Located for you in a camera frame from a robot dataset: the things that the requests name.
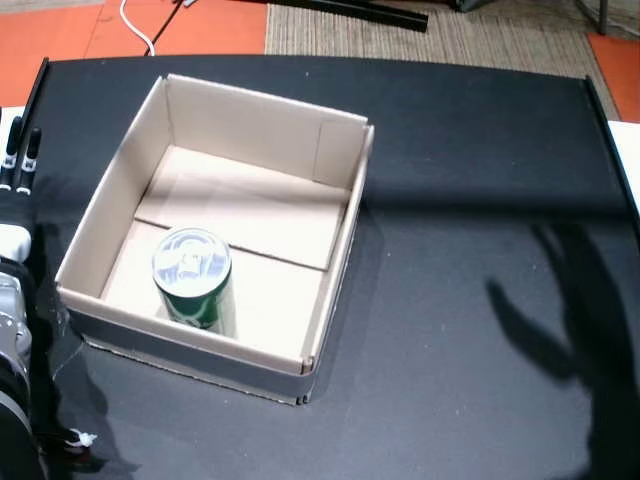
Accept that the orange floor mat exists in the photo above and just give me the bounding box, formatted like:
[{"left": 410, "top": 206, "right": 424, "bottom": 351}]
[
  {"left": 587, "top": 32, "right": 640, "bottom": 123},
  {"left": 0, "top": 0, "right": 269, "bottom": 109}
]

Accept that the beige woven rug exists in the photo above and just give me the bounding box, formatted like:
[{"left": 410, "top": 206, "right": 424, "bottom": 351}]
[{"left": 264, "top": 0, "right": 622, "bottom": 121}]

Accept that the black table edge rail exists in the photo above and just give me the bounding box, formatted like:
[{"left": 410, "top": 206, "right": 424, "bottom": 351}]
[{"left": 20, "top": 56, "right": 52, "bottom": 134}]

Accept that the white cable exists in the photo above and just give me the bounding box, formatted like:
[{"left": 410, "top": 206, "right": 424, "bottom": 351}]
[{"left": 119, "top": 0, "right": 157, "bottom": 57}]

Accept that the black cable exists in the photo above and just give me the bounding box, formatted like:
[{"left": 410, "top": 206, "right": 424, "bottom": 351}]
[{"left": 151, "top": 1, "right": 185, "bottom": 45}]

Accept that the green beverage can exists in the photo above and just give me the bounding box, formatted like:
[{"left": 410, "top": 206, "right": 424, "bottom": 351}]
[{"left": 151, "top": 227, "right": 237, "bottom": 338}]

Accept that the black metal stand leg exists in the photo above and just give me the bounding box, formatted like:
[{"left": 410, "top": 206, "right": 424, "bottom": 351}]
[{"left": 573, "top": 0, "right": 610, "bottom": 36}]

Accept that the open cardboard box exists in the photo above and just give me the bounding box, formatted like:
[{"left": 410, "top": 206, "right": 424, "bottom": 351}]
[{"left": 54, "top": 73, "right": 376, "bottom": 407}]

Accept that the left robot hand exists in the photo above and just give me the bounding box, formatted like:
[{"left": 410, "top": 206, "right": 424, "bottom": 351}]
[{"left": 0, "top": 115, "right": 43, "bottom": 264}]

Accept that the white cable tie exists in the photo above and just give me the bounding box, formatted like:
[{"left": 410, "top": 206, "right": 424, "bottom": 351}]
[{"left": 67, "top": 428, "right": 99, "bottom": 450}]

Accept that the black metal beam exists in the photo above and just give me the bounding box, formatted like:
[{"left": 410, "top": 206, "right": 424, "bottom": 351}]
[{"left": 227, "top": 0, "right": 430, "bottom": 34}]

